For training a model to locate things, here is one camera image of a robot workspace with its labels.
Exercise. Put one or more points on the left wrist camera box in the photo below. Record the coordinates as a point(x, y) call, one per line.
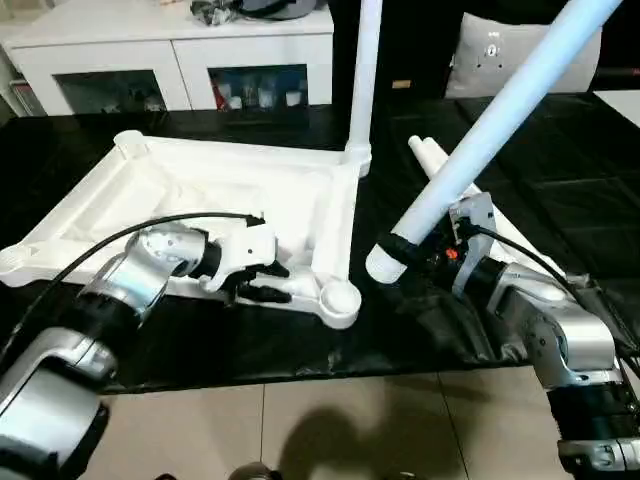
point(245, 250)

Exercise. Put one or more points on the small white jar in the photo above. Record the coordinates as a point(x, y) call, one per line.
point(234, 103)
point(292, 98)
point(265, 96)

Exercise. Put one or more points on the grey helmet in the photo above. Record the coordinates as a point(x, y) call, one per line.
point(285, 6)

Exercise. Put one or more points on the red box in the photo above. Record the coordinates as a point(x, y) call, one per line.
point(218, 95)

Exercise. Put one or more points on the white plastic table top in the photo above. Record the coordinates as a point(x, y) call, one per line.
point(225, 165)

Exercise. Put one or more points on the white sideboard with glass doors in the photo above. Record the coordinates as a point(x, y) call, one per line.
point(125, 55)

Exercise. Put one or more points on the dark clutter pile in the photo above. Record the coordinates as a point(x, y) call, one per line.
point(215, 12)

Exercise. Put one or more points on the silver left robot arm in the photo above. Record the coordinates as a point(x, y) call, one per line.
point(50, 390)

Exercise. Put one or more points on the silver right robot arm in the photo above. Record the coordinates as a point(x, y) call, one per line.
point(550, 310)

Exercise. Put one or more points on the grey cushion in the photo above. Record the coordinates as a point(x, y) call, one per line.
point(472, 75)

